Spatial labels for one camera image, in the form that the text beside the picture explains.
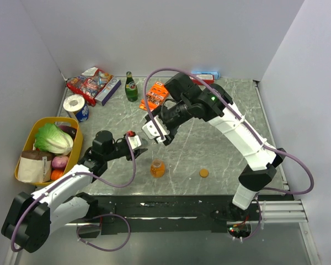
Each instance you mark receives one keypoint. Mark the clear plastic bottle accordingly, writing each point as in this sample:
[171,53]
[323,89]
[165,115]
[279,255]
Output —
[142,143]

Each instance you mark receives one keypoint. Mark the green glass bottle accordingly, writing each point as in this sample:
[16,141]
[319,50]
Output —
[131,89]

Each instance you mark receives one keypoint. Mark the blue flat box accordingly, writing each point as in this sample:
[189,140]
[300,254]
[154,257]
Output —
[216,75]

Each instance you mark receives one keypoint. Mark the orange bottle cap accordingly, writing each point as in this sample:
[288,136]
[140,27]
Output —
[204,173]

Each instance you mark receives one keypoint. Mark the orange snack box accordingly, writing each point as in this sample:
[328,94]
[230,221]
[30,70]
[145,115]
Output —
[156,95]

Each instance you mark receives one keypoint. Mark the red snack bag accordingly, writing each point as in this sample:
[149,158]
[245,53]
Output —
[89,84]

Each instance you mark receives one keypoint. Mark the red onion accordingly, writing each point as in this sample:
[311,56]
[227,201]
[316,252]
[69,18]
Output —
[59,162]

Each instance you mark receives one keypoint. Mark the orange fruit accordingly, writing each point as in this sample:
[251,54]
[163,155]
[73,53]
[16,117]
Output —
[56,174]

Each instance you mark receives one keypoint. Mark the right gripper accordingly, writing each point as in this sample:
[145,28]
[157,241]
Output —
[172,131]

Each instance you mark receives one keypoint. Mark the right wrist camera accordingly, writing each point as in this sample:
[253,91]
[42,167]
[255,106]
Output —
[152,133]

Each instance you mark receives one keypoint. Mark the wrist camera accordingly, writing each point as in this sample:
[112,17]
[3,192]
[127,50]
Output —
[152,133]
[134,140]

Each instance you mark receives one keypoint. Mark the white purple box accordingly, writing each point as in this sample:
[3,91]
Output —
[109,89]

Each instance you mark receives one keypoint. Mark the brown paper bag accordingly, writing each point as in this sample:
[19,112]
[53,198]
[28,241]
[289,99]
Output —
[34,166]

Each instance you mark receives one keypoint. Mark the toilet paper roll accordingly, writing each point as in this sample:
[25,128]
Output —
[76,108]

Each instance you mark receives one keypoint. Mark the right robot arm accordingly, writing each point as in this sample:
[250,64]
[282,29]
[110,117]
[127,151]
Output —
[193,102]

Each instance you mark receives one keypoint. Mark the plastic cabbage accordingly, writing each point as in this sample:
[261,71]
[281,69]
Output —
[51,138]

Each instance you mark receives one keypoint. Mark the orange juice bottle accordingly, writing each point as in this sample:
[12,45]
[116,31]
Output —
[157,169]

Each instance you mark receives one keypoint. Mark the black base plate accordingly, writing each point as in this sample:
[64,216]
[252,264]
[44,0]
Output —
[180,213]

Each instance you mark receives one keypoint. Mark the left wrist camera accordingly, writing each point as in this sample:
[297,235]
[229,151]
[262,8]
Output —
[134,140]

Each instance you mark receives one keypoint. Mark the dark purple eggplant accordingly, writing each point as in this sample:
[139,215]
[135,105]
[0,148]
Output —
[68,130]

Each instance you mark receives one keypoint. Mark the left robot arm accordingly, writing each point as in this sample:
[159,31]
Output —
[33,217]

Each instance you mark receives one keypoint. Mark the red flat box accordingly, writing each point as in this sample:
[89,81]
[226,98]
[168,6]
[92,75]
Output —
[209,79]

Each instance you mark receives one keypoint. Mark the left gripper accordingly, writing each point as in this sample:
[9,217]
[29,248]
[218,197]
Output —
[137,152]

